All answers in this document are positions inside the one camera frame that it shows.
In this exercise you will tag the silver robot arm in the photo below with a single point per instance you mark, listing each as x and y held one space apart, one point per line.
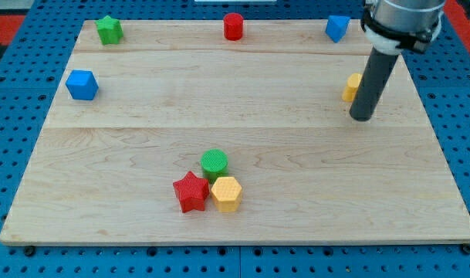
393 26

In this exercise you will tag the wooden board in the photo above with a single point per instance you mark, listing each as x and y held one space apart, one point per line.
102 171

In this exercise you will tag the green cylinder block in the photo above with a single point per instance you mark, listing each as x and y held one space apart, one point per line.
214 164

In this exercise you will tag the yellow hexagon block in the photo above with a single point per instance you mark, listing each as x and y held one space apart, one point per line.
226 194

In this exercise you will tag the red star block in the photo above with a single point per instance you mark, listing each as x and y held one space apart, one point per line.
191 192

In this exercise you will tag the red cylinder block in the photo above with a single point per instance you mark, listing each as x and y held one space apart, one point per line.
233 26

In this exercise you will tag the yellow block behind rod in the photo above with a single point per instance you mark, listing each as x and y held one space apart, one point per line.
351 87

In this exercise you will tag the blue triangle block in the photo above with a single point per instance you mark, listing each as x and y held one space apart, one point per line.
336 27

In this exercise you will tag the blue cube block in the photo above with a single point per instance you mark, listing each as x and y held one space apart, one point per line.
82 85

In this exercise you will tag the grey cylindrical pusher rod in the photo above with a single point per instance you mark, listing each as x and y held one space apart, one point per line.
374 79

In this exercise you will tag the green star block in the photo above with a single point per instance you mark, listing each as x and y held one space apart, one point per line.
109 30

